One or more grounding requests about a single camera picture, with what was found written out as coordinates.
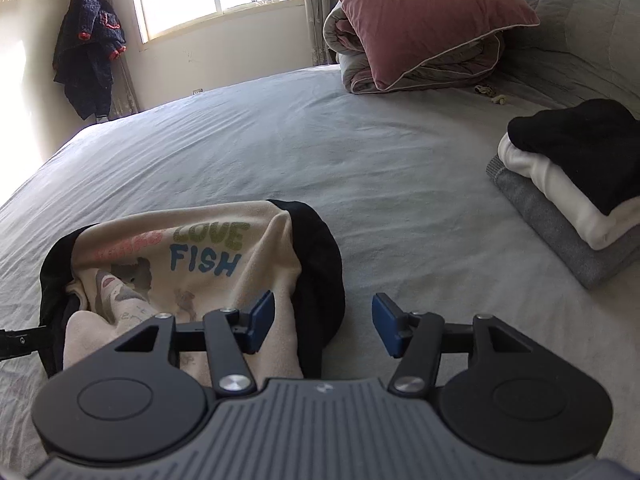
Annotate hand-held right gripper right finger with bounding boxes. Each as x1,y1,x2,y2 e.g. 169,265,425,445
371,292,541,397

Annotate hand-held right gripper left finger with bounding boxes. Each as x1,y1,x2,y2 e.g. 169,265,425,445
114,290,276,396

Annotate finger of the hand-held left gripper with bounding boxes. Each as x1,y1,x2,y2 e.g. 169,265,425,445
0,326,49,363

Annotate black and cream printed sweatshirt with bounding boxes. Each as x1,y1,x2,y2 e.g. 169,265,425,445
39,199,347,381

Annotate folded grey garment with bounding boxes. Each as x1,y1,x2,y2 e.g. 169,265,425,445
486,154,640,291

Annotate folded white garment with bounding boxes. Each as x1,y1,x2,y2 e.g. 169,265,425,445
497,137,640,251

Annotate folded grey and pink quilt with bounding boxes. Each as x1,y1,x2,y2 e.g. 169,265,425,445
322,2,506,95

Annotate folded black garment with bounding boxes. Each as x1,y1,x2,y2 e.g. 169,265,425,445
506,99,640,217

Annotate hanging dark blue jacket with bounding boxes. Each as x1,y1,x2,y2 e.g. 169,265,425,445
52,0,127,122

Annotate pink velvet pillow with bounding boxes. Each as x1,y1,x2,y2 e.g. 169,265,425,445
315,0,542,92

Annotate grey quilted bedspread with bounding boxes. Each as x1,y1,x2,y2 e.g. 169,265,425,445
475,0,640,116

